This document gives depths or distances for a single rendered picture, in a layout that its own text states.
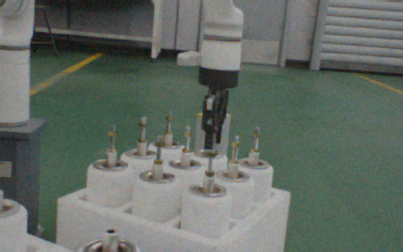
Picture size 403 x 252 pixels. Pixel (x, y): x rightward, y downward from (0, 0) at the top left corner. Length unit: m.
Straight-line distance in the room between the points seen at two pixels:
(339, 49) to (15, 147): 5.34
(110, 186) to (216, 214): 0.24
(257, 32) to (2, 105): 5.10
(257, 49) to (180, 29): 0.90
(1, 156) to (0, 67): 0.20
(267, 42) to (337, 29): 0.78
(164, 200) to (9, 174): 0.38
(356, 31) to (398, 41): 0.49
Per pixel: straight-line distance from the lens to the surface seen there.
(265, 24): 6.20
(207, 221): 1.03
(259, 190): 1.24
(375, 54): 6.45
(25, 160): 1.28
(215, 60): 0.96
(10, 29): 1.28
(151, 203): 1.08
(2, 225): 0.91
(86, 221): 1.15
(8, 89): 1.26
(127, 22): 6.19
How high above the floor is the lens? 0.60
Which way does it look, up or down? 13 degrees down
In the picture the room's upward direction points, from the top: 5 degrees clockwise
